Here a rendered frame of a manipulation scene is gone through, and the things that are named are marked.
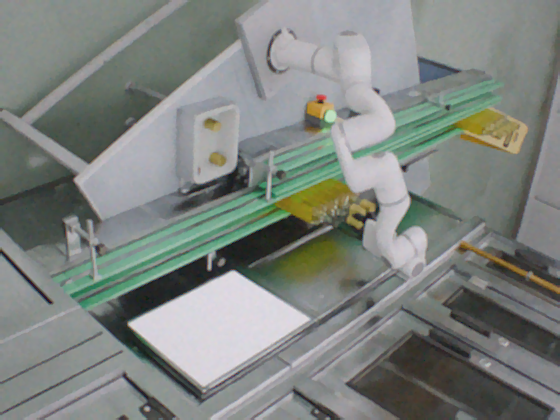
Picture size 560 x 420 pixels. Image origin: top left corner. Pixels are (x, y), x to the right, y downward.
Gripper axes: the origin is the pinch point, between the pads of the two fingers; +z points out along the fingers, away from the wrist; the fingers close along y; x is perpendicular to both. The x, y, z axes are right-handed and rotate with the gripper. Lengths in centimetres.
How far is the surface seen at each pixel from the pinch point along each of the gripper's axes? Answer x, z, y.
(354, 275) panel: 6.1, -8.8, -12.7
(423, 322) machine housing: -1.8, -34.1, -16.8
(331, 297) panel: 19.3, -14.6, -12.6
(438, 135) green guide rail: -89, 51, -5
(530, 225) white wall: -535, 240, -276
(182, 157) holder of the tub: 46, 30, 18
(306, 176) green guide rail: 4.2, 23.6, 6.0
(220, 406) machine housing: 69, -38, -12
